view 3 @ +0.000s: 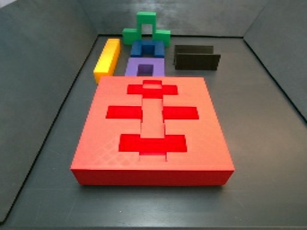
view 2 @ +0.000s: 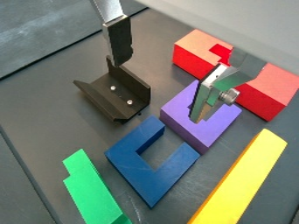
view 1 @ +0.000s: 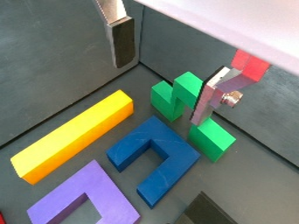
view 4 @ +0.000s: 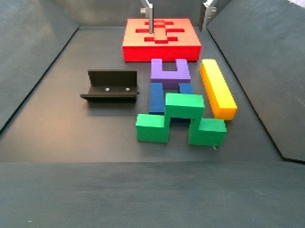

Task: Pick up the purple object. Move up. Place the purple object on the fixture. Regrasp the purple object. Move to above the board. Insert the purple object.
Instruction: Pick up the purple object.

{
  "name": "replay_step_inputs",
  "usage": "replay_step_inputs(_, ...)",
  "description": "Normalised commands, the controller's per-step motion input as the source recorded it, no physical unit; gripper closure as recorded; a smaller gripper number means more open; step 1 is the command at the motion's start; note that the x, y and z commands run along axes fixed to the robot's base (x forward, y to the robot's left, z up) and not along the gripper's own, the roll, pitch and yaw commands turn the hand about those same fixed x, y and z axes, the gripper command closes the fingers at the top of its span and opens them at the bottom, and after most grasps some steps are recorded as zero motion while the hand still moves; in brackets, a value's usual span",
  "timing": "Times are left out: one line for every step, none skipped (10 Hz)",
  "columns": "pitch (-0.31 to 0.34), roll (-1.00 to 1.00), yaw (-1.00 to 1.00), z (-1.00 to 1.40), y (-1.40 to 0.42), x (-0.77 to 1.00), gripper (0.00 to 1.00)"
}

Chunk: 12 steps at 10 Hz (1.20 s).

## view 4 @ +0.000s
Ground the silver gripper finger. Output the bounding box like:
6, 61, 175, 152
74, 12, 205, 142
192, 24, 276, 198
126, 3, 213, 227
200, 0, 217, 31
141, 0, 154, 34

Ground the purple U-shaped block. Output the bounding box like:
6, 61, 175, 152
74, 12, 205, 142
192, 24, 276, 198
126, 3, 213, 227
150, 59, 192, 89

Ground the red insertion board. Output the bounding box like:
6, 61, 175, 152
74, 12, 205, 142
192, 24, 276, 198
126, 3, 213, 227
122, 18, 202, 62

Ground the black angle fixture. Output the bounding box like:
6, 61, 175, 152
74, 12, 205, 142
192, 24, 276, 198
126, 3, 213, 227
80, 69, 138, 102

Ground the blue U-shaped block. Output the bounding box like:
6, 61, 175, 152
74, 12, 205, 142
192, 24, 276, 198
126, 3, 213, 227
147, 83, 194, 127

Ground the yellow long block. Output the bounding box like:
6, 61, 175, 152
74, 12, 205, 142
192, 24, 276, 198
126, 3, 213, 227
201, 59, 237, 120

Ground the green stepped arch block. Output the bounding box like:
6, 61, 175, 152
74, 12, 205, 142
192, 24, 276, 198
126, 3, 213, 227
137, 93, 226, 147

